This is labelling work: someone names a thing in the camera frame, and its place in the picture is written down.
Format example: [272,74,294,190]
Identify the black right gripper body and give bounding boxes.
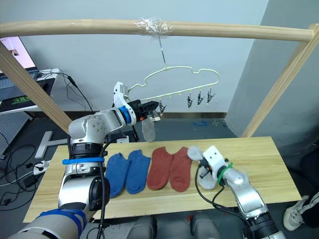
[198,159,213,178]

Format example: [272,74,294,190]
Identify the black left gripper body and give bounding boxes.
[130,99,150,120]

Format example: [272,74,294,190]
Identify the grey ankle sock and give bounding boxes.
[187,146,220,191]
[141,117,156,143]

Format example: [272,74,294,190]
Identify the cream clip hanger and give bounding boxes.
[127,34,221,105]

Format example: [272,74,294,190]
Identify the red ankle sock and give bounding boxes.
[169,146,193,193]
[147,146,174,191]

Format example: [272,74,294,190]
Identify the dark grey rounded shape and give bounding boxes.
[191,213,222,239]
[125,215,158,239]

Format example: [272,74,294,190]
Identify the blue ankle sock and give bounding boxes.
[124,149,152,195]
[105,152,131,199]

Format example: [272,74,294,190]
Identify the blue tape band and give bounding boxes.
[62,156,106,166]

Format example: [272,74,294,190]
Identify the clear tape wrap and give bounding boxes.
[134,17,174,38]

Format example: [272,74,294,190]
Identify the white side table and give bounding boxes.
[0,68,61,116]

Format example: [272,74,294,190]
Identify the wooden rack crossbar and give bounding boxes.
[0,18,314,43]

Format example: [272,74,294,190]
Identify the white sneaker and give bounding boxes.
[283,195,311,232]

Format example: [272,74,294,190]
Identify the black trouser leg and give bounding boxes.
[298,148,319,229]

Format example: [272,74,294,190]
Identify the white power strip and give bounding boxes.
[33,160,52,175]

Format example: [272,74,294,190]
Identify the black mat with green logo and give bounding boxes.
[0,95,33,111]

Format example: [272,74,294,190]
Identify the black power adapter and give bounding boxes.
[19,174,38,189]

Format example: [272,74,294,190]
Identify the monitor with pink screen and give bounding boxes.
[0,36,37,75]

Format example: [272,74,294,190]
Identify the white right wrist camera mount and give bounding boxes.
[202,145,232,175]

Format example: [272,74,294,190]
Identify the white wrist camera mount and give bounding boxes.
[202,145,232,175]
[111,81,137,124]

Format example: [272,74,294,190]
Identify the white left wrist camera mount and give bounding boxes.
[111,81,137,124]

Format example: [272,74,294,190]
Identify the green cable tie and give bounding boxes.
[216,162,234,185]

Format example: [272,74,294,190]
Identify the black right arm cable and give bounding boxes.
[195,165,253,226]

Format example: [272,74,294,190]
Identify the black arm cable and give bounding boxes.
[96,134,112,239]
[195,165,253,226]

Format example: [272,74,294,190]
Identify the black wall cable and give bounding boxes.
[37,69,94,113]

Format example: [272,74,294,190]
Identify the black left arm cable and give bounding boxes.
[96,134,112,239]

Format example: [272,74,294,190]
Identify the silver T-shaped metal bracket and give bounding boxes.
[34,131,69,160]

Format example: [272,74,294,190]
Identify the slanted wooden rack post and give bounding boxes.
[240,23,319,138]
[0,39,73,135]

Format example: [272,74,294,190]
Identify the black floor cables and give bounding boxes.
[0,130,40,207]

